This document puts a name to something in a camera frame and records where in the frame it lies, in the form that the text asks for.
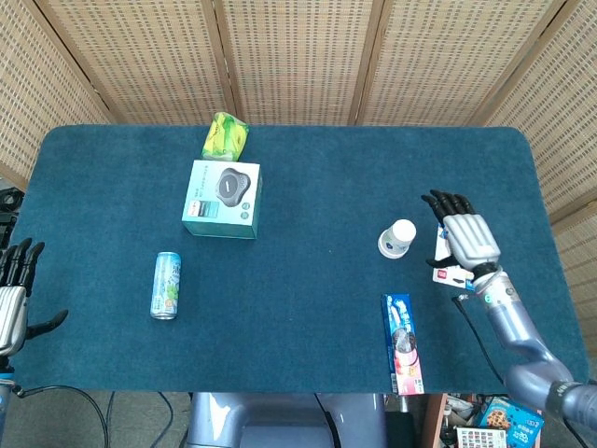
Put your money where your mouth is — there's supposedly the black equipment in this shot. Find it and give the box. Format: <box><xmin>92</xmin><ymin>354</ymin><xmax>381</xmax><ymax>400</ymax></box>
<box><xmin>0</xmin><ymin>186</ymin><xmax>25</xmax><ymax>248</ymax></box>

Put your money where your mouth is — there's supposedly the white card with colour squares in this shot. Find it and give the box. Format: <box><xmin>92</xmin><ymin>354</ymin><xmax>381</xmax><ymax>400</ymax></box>
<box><xmin>455</xmin><ymin>427</ymin><xmax>507</xmax><ymax>448</ymax></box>

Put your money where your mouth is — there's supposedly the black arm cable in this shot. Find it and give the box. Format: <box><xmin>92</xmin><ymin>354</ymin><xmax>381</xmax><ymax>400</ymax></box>
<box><xmin>450</xmin><ymin>293</ymin><xmax>509</xmax><ymax>385</ymax></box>
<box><xmin>8</xmin><ymin>383</ymin><xmax>111</xmax><ymax>448</ymax></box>

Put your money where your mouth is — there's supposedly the teal cardboard product box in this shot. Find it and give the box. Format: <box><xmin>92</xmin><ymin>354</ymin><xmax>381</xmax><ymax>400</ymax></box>
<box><xmin>180</xmin><ymin>159</ymin><xmax>263</xmax><ymax>241</ymax></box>

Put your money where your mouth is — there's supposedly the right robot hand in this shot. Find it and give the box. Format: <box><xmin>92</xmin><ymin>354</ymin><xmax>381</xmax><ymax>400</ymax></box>
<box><xmin>421</xmin><ymin>189</ymin><xmax>503</xmax><ymax>281</ymax></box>

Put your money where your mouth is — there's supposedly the dark blue table mat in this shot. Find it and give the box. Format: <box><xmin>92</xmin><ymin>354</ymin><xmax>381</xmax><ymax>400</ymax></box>
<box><xmin>18</xmin><ymin>124</ymin><xmax>590</xmax><ymax>397</ymax></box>

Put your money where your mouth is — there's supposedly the light blue drink can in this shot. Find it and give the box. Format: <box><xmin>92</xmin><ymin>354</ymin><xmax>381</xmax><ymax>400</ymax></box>
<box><xmin>149</xmin><ymin>251</ymin><xmax>182</xmax><ymax>321</ymax></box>

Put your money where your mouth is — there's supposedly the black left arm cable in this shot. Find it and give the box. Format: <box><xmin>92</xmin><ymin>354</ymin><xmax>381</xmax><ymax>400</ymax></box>
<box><xmin>8</xmin><ymin>383</ymin><xmax>111</xmax><ymax>448</ymax></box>

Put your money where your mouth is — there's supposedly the brown wooden shelf post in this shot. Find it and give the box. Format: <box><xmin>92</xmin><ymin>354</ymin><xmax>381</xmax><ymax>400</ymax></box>
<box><xmin>422</xmin><ymin>394</ymin><xmax>449</xmax><ymax>448</ymax></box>

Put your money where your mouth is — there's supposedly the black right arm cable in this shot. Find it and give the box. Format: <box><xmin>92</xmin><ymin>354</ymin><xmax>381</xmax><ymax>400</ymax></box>
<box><xmin>450</xmin><ymin>293</ymin><xmax>509</xmax><ymax>385</ymax></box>

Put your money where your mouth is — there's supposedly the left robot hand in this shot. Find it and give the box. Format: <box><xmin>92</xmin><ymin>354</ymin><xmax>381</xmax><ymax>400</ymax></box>
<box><xmin>0</xmin><ymin>237</ymin><xmax>69</xmax><ymax>358</ymax></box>

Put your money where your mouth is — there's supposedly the woven bamboo folding screen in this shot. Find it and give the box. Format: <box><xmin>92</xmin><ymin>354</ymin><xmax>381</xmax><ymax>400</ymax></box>
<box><xmin>0</xmin><ymin>0</ymin><xmax>597</xmax><ymax>300</ymax></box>

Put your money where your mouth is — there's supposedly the blue chocolate chip cookie box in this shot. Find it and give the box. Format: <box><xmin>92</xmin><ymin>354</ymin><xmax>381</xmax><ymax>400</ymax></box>
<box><xmin>475</xmin><ymin>396</ymin><xmax>546</xmax><ymax>448</ymax></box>

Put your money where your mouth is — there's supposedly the small red white box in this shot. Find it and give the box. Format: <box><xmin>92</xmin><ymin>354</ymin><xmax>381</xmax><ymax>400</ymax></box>
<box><xmin>431</xmin><ymin>223</ymin><xmax>477</xmax><ymax>293</ymax></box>

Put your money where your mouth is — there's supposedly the grey robot torso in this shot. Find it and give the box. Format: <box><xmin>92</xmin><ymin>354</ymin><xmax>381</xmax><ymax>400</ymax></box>
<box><xmin>186</xmin><ymin>392</ymin><xmax>388</xmax><ymax>448</ymax></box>

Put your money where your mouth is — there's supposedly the green yellow tissue pack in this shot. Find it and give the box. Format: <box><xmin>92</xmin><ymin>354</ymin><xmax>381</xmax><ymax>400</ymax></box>
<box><xmin>201</xmin><ymin>111</ymin><xmax>250</xmax><ymax>162</ymax></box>

